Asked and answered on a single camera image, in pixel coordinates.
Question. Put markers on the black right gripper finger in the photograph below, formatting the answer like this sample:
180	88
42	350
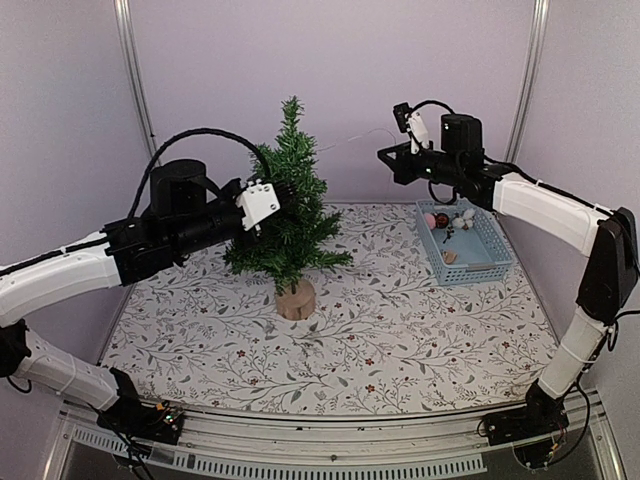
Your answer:
396	153
402	171

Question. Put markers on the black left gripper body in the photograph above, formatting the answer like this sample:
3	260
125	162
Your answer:
255	238

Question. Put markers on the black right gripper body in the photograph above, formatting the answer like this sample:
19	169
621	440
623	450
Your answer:
441	172

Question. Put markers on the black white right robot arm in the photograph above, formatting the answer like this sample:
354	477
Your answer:
607	238

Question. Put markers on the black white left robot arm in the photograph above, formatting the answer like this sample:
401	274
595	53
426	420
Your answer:
187	213

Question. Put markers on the small green christmas tree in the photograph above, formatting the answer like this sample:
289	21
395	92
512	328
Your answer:
292	239

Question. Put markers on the wooden tree stump base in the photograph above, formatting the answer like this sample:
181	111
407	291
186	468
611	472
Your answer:
298	304

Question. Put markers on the pink pompom ornament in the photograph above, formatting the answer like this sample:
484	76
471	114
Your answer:
430	221

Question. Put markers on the dark red bauble ornament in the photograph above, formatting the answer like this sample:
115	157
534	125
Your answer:
441	220

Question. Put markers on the white cotton ornament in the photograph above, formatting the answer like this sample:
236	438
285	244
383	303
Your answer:
464	220

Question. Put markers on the light blue plastic basket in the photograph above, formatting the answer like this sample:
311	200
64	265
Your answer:
483	254

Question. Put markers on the beige wooden ornament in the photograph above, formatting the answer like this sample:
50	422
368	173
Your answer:
449	257

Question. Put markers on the floral patterned table mat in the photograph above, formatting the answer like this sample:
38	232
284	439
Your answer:
384	339

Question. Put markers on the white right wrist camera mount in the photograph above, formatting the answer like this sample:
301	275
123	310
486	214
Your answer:
409	121

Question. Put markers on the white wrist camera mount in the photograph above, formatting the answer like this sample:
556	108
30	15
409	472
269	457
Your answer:
258	201
409	121

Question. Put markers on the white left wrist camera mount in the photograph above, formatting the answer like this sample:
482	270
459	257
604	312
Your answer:
258	201

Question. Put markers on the right aluminium corner post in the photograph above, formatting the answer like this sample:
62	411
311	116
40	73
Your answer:
532	64

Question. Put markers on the aluminium corner post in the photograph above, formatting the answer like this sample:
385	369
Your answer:
532	64
126	33

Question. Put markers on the left aluminium corner post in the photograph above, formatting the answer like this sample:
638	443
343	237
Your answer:
126	33

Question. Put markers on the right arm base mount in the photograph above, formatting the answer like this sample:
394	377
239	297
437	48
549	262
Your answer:
542	422

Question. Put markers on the front aluminium rail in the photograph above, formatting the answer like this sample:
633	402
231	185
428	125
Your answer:
224	444

